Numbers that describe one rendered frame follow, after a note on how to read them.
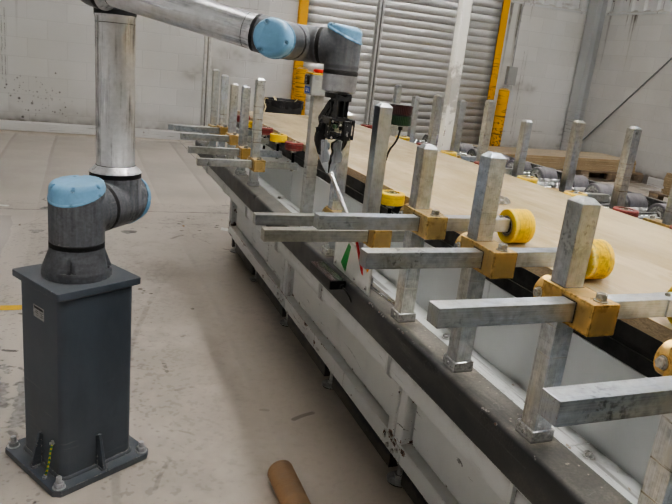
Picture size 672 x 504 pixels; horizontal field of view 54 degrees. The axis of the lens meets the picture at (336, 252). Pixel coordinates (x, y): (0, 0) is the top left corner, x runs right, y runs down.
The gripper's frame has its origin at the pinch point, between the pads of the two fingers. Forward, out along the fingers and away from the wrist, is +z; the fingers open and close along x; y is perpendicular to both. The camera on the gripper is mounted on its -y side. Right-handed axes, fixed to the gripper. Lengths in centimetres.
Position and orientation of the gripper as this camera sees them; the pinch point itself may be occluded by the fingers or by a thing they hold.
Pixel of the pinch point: (327, 167)
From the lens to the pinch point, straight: 178.8
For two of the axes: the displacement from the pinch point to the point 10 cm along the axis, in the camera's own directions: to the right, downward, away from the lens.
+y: 3.5, 3.0, -8.9
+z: -1.1, 9.5, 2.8
